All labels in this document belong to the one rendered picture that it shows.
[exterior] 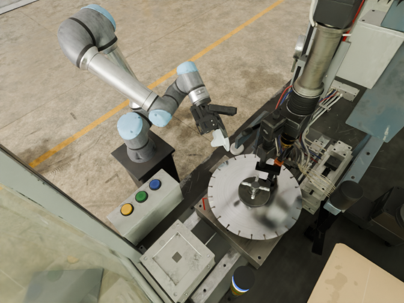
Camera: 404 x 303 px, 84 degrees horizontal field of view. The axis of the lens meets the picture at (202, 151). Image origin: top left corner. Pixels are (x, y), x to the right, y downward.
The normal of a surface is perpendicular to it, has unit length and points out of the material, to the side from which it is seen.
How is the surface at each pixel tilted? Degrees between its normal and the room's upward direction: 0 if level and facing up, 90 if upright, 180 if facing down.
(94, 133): 0
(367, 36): 90
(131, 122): 7
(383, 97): 90
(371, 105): 90
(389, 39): 90
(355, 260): 0
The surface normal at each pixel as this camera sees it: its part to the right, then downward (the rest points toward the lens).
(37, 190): 0.73, 0.53
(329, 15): -0.68, 0.62
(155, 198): -0.07, -0.58
